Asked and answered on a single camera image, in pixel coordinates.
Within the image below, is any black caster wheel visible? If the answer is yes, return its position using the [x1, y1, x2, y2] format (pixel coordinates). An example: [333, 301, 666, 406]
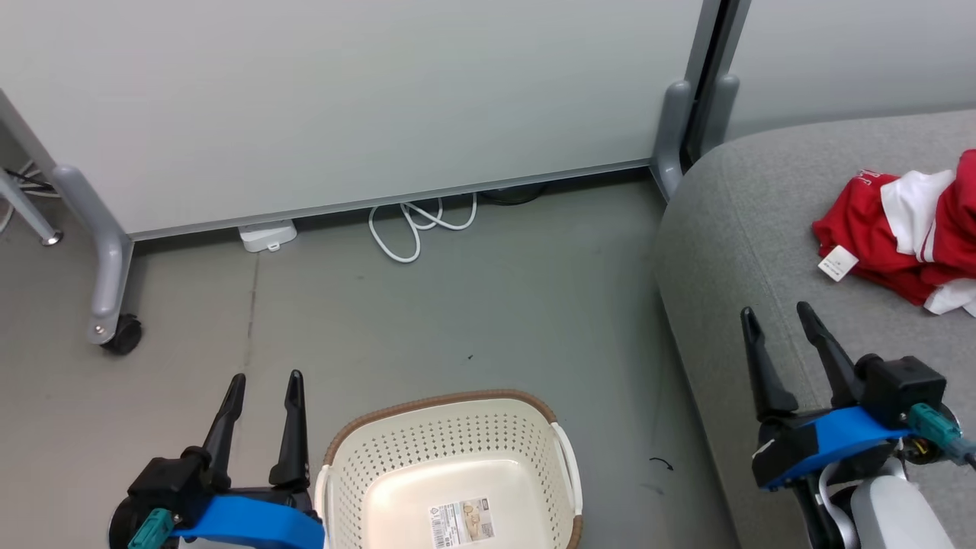
[101, 313, 144, 356]

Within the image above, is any grey metal stand leg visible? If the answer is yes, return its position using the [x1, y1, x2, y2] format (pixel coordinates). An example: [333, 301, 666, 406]
[0, 166, 64, 247]

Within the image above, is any red and white jersey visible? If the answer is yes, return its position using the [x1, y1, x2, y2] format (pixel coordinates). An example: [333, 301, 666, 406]
[812, 149, 976, 318]

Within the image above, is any grey fabric sofa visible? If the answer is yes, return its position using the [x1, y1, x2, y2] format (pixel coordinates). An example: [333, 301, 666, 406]
[652, 109, 976, 549]

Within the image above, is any teal cable connector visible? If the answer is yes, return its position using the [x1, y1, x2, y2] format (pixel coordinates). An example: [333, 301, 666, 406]
[137, 509, 178, 549]
[907, 404, 976, 467]

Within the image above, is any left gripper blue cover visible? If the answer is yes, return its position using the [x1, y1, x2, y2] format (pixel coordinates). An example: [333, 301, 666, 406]
[109, 370, 326, 549]

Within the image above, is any black round base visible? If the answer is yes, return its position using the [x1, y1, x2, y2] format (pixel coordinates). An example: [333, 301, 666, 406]
[477, 181, 547, 207]

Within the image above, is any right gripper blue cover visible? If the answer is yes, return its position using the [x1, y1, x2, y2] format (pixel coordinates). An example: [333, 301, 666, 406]
[740, 301, 913, 491]

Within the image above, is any white power adapter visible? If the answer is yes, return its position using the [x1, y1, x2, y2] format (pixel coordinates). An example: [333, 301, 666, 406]
[238, 220, 298, 253]

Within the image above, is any white floor cable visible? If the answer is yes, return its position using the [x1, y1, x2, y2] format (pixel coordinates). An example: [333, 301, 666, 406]
[368, 193, 479, 264]

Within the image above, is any white partition panel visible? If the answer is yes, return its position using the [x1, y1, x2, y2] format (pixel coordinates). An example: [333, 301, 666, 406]
[700, 0, 976, 157]
[0, 0, 721, 348]

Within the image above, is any paper product label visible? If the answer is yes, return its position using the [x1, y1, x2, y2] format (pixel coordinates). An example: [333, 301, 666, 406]
[427, 497, 496, 549]

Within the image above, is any cream perforated laundry basket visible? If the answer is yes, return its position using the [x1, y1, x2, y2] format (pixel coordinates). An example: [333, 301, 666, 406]
[314, 389, 585, 549]

